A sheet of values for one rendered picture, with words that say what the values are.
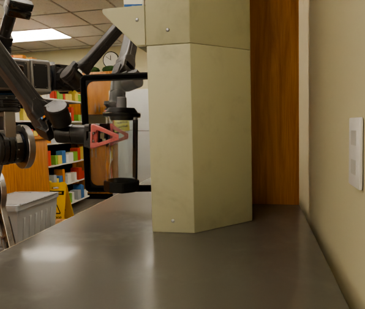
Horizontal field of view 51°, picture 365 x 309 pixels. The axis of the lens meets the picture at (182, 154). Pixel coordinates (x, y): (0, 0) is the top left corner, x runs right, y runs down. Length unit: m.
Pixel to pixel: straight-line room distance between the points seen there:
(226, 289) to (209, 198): 0.37
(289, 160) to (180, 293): 0.76
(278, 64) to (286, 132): 0.22
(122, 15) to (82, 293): 0.66
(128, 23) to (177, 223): 0.52
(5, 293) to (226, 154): 0.60
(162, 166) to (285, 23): 0.65
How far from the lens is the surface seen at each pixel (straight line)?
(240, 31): 1.07
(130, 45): 1.56
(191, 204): 0.96
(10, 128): 1.81
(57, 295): 0.69
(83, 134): 1.12
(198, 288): 0.67
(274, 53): 1.32
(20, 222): 3.14
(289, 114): 1.30
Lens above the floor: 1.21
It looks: 4 degrees down
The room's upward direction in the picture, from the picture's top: 1 degrees counter-clockwise
